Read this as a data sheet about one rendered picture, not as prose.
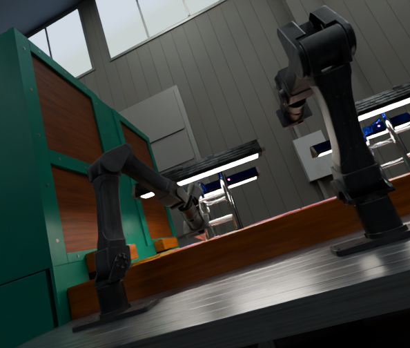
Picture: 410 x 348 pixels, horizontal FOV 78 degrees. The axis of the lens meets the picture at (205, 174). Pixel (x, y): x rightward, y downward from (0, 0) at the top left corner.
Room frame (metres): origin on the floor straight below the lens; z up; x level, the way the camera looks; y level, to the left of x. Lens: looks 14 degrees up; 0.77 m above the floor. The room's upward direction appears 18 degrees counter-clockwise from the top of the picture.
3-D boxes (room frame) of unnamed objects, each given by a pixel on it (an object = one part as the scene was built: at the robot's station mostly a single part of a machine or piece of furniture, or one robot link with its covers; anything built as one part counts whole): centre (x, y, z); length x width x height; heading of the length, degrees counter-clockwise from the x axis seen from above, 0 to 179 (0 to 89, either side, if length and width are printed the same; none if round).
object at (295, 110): (0.72, -0.33, 1.08); 0.07 x 0.06 x 0.07; 168
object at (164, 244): (1.77, 0.40, 0.83); 0.30 x 0.06 x 0.07; 173
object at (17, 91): (1.50, 0.73, 1.32); 1.36 x 0.55 x 0.95; 173
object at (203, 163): (1.11, 0.03, 1.08); 0.62 x 0.08 x 0.07; 83
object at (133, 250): (1.10, 0.47, 0.83); 0.30 x 0.06 x 0.07; 173
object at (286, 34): (0.52, -0.29, 1.05); 0.30 x 0.09 x 0.12; 168
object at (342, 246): (0.51, -0.29, 0.71); 0.20 x 0.07 x 0.08; 78
